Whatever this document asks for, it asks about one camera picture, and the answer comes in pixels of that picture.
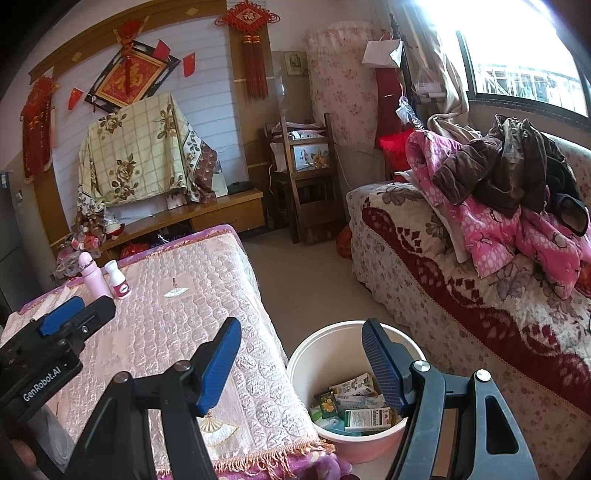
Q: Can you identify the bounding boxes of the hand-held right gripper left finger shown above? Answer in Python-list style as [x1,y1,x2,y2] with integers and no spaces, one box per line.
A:
[67,316,243,480]

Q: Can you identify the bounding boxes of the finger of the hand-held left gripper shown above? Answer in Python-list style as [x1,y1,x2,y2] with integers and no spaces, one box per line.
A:
[37,296,86,337]
[60,295,116,345]

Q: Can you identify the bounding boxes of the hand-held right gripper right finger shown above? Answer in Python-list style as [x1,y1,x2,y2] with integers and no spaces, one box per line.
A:
[361,318,541,480]

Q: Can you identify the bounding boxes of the white box round prints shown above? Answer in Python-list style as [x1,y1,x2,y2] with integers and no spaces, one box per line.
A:
[329,373,377,398]

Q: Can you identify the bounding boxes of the white plastic bucket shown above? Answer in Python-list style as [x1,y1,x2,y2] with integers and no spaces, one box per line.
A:
[286,322,428,464]

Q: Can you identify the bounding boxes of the dark green flower box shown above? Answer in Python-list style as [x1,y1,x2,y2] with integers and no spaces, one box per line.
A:
[315,391,340,418]

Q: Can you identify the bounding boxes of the pink thermos bottle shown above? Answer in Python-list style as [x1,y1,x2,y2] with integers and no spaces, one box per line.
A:
[78,251,114,298]

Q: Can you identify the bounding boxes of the white pill bottle pink label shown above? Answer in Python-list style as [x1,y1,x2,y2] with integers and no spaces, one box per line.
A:
[104,260,132,299]

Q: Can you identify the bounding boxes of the pink quilted tablecloth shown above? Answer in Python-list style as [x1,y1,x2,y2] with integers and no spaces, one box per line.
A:
[4,224,338,480]

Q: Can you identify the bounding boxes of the artificial flower bunch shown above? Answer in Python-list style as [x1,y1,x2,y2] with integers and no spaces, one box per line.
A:
[55,210,109,278]

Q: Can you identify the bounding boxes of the grey refrigerator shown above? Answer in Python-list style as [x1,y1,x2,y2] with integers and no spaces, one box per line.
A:
[0,172,29,296]

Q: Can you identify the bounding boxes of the floral covered sofa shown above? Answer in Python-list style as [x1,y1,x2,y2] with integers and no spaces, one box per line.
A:
[346,134,591,455]

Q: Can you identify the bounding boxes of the red bag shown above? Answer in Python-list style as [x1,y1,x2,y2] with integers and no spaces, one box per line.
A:
[335,224,354,259]

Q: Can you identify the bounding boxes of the wooden cabinet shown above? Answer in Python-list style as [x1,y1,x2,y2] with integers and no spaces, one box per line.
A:
[99,188,266,264]

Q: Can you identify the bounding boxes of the pink patterned blanket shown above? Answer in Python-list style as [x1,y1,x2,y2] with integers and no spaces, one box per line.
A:
[406,129,591,298]

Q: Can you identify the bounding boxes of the yellow floral cloth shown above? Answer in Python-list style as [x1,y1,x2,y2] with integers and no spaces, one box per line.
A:
[78,92,220,208]

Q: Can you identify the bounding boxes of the dark wooden chair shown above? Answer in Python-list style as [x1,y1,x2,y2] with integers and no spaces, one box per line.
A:
[263,113,347,244]

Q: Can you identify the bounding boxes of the framed picture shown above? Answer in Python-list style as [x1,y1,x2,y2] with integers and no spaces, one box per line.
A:
[295,143,331,171]

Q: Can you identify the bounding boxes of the brown jacket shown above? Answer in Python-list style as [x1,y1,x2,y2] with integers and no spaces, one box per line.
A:
[434,114,587,236]

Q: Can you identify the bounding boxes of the pink floral covered appliance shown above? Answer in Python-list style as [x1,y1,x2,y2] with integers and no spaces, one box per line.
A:
[305,21,384,148]

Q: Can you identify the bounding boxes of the beige curtain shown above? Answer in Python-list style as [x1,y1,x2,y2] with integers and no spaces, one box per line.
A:
[406,0,472,139]

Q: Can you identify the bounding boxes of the white paper bag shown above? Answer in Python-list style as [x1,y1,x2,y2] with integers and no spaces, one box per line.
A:
[361,39,402,68]

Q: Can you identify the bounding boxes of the large red knot ornament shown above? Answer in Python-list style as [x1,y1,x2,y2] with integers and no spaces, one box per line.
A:
[215,1,281,100]

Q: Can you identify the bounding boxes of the window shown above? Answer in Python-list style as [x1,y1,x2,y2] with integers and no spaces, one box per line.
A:
[457,0,591,118]

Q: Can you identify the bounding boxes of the red cloth wall decoration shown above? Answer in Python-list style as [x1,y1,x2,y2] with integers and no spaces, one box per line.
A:
[21,76,58,183]

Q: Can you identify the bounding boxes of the red framed wall hanging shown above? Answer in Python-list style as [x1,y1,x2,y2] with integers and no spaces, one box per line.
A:
[85,41,182,114]

